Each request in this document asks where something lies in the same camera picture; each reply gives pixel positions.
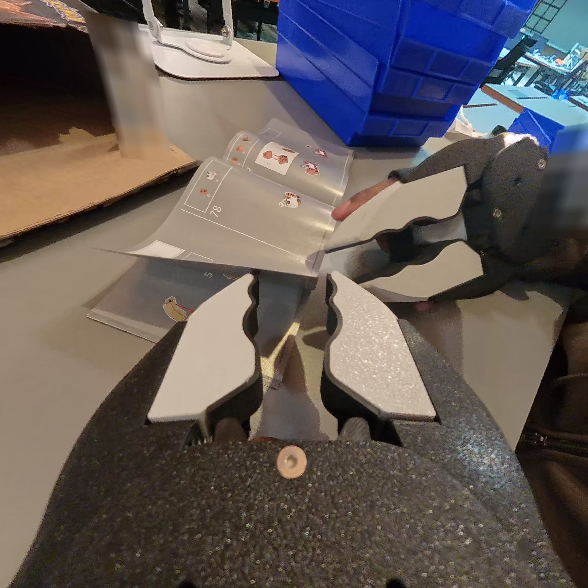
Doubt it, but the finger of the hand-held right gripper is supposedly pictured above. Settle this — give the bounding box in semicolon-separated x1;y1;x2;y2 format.
359;241;486;304
324;166;469;254

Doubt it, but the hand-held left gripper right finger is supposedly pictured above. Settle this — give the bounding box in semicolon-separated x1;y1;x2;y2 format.
322;270;438;423

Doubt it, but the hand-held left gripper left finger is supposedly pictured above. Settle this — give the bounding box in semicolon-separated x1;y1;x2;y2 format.
147;273;262;425

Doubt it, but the grey instruction booklet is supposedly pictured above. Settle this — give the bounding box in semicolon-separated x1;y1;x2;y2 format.
88;118;354;345

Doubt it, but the person's right forearm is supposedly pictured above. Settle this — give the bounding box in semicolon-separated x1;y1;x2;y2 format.
501;244;588;299

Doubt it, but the grey desk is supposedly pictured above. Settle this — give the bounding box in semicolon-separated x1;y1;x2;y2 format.
0;55;575;588

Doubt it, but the person's right hand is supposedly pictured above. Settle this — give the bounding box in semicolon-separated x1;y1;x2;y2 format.
331;178;401;221

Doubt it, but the small blue storage bin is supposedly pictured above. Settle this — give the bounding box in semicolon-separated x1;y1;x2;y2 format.
507;108;588;157

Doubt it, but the long wooden table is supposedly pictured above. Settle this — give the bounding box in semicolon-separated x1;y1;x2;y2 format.
483;83;588;115

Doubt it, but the person's brown jacket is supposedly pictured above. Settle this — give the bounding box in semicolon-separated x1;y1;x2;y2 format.
515;303;588;588

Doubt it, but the colourful printed toy box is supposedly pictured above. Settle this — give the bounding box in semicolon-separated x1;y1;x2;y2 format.
0;0;198;244

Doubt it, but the white curved board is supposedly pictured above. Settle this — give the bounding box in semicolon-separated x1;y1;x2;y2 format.
152;23;279;81

